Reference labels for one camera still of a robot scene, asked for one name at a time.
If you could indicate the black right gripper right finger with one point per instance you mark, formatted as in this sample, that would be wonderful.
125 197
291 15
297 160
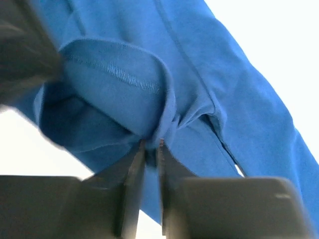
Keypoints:
228 208

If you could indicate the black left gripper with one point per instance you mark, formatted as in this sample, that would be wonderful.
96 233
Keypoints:
28 57

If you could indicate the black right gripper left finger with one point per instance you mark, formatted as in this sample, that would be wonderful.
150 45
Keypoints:
104 206

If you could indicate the blue Mickey print t-shirt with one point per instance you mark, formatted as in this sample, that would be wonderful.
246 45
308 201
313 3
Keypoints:
164 70

